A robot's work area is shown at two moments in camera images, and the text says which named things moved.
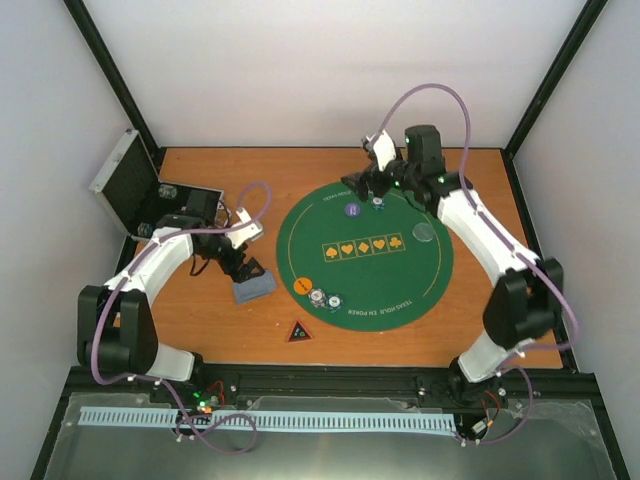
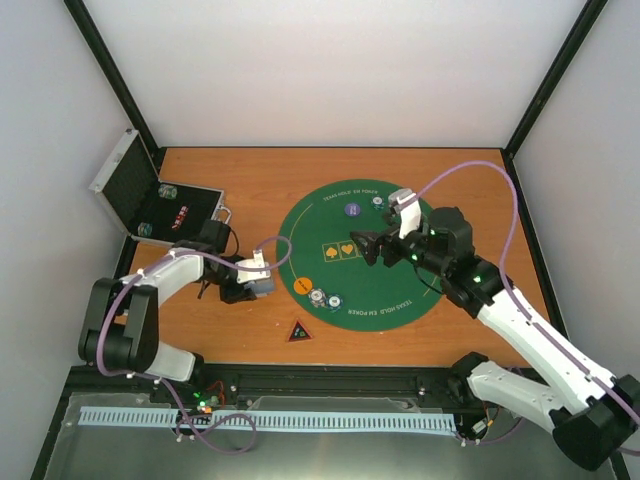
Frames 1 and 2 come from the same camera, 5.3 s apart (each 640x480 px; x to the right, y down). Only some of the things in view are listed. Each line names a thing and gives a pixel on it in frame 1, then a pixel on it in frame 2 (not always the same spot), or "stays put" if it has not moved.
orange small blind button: (302, 285) stays put
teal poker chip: (377, 203) stays put
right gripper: (368, 174) to (387, 240)
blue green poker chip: (334, 303) stays put
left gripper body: (228, 265) to (227, 295)
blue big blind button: (352, 209) stays put
